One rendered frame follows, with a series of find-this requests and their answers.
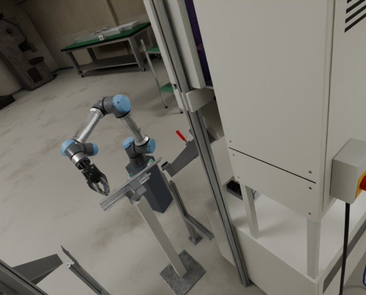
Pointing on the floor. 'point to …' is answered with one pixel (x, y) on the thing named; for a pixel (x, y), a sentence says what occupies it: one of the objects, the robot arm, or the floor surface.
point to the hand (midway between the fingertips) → (106, 192)
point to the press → (6, 40)
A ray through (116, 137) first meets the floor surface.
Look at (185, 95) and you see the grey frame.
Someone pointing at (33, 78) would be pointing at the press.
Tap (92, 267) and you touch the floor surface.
